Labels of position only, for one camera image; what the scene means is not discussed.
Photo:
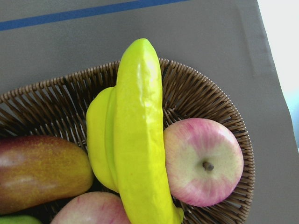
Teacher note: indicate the green pear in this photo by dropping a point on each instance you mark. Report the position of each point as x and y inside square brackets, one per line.
[19, 219]

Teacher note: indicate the yellow banana lower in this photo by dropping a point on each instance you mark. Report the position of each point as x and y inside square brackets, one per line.
[125, 138]

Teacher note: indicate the orange red mango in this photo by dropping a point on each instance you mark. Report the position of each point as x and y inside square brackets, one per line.
[39, 169]

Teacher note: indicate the pink peach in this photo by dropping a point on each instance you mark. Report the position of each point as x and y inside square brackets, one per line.
[204, 161]
[93, 208]

